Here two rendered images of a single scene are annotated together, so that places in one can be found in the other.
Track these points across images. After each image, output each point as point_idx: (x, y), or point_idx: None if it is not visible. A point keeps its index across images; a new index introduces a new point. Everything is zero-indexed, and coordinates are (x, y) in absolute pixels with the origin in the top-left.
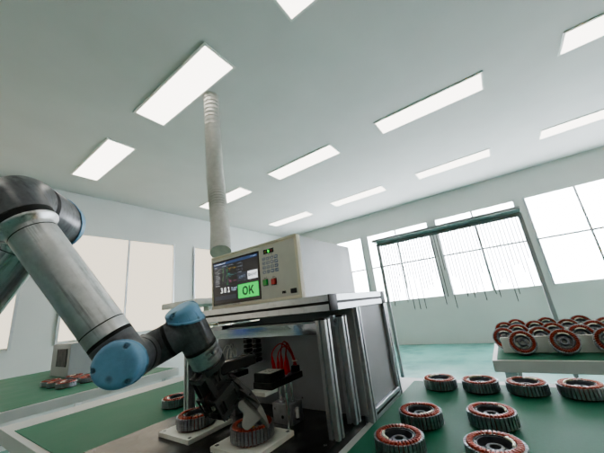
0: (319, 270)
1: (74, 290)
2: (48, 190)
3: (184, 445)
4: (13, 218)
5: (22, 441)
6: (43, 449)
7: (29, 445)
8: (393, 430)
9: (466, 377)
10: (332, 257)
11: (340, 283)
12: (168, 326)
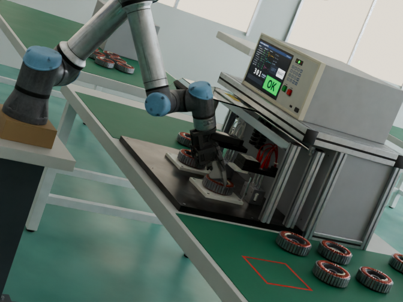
0: (336, 104)
1: (149, 57)
2: None
3: (177, 168)
4: (134, 5)
5: (83, 104)
6: (96, 118)
7: (87, 109)
8: (297, 238)
9: None
10: (366, 96)
11: (362, 125)
12: (188, 93)
